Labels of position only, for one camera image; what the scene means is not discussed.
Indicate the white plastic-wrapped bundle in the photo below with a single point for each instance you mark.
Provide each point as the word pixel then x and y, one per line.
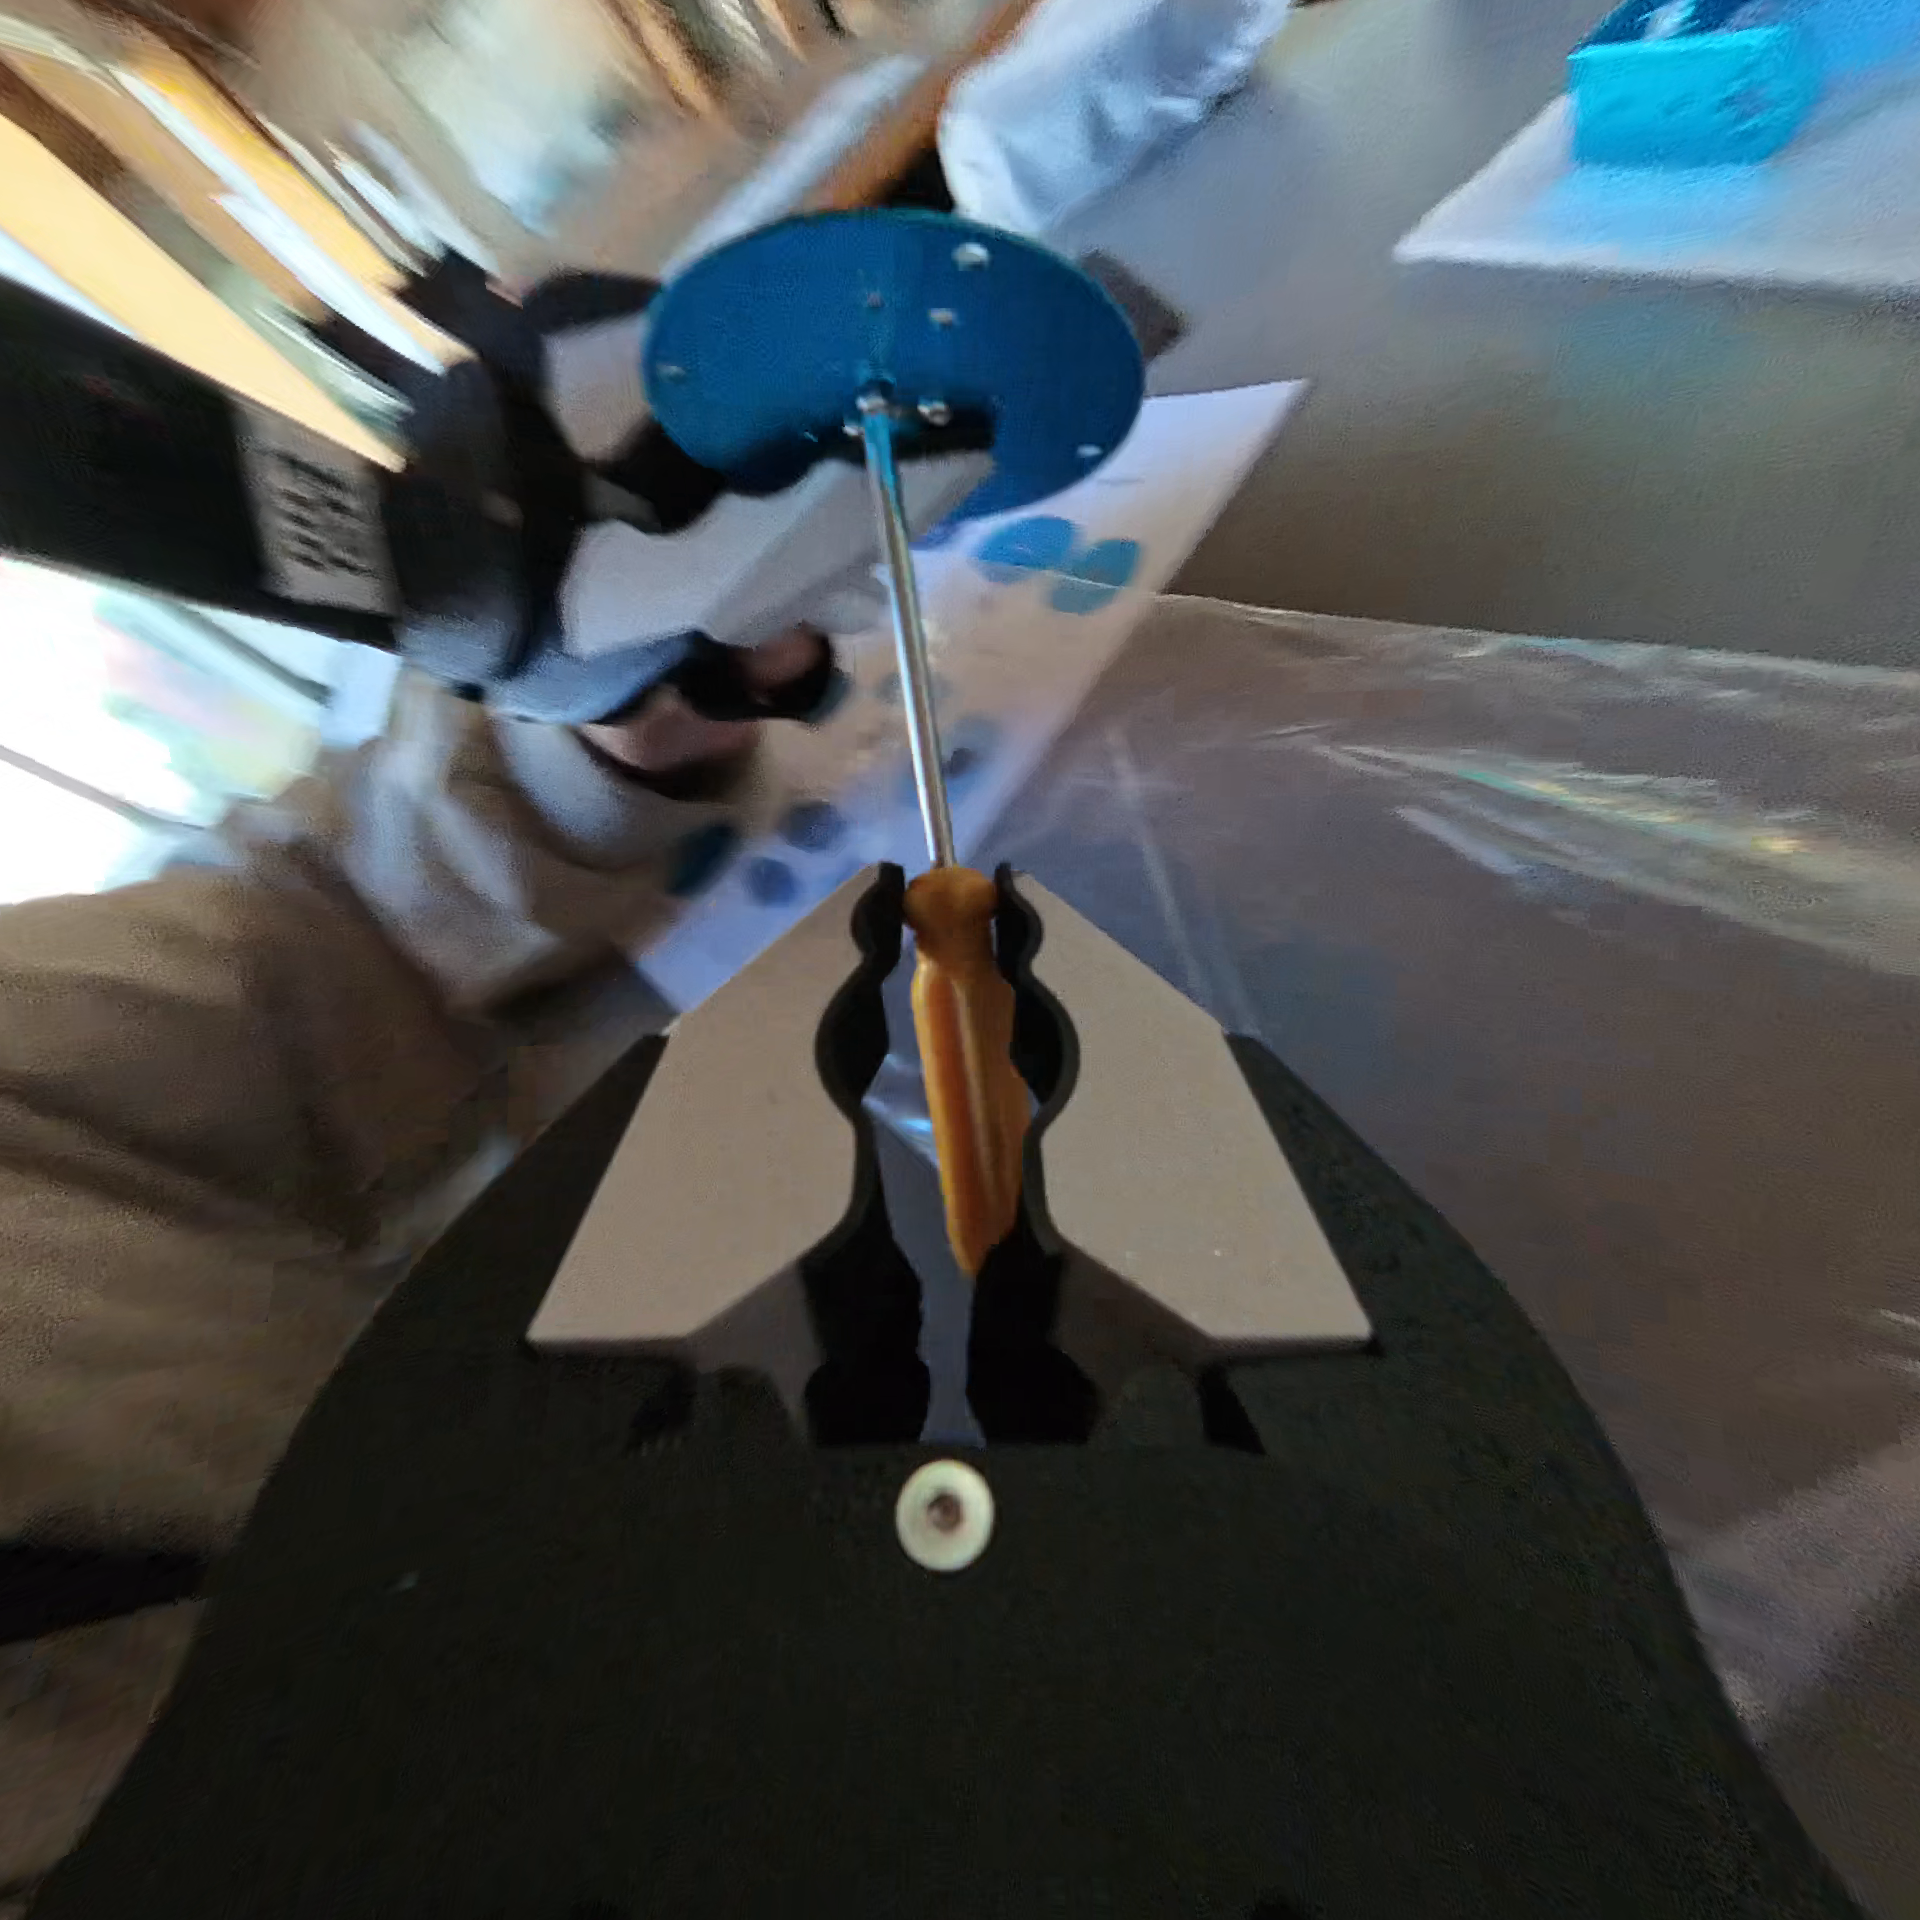
pixel 1095 90

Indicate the white foam sheet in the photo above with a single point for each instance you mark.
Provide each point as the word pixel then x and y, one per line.
pixel 1652 212

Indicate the blue metal U bracket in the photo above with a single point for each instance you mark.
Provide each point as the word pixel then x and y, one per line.
pixel 1695 90

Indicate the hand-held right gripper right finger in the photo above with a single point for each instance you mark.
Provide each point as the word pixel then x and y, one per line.
pixel 1200 1186

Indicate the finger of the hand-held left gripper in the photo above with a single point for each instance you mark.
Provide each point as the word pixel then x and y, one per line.
pixel 751 556
pixel 594 375

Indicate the white assembly instruction sheet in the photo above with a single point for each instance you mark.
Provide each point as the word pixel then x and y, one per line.
pixel 1172 464

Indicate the person's left forearm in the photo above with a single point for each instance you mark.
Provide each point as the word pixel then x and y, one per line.
pixel 482 855

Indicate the person's beige jacket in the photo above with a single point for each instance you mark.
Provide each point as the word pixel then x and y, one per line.
pixel 149 1125

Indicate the blue round metal disc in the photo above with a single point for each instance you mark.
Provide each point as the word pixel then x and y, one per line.
pixel 781 317

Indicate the clear plastic bag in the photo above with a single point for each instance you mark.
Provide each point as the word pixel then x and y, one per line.
pixel 1500 975

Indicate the person's left hand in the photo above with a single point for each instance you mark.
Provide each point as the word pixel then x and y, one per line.
pixel 676 751

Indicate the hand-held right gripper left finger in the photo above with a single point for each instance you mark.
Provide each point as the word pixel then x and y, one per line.
pixel 706 1186

